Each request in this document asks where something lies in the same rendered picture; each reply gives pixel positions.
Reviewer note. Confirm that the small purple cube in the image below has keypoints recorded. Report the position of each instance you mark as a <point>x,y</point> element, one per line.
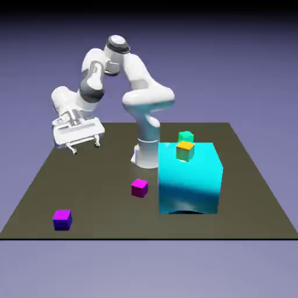
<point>62,220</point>

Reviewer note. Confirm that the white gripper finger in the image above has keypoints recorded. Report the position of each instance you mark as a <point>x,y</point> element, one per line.
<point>72,148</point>
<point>96,141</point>

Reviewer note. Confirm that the small green cube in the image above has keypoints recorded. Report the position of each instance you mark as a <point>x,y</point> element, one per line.
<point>185,136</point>

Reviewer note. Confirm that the small yellow cube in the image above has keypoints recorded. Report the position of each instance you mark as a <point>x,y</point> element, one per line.
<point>185,150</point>

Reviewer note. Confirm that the small magenta cube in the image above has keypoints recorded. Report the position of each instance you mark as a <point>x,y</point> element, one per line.
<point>139,188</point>

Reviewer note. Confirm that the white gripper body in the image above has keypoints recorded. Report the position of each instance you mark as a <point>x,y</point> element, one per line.
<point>78,132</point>

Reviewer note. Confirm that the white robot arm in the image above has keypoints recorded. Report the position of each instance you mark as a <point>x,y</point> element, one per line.
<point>144,97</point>

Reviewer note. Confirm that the large cyan box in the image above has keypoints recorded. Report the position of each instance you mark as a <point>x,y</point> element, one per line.
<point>188,179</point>

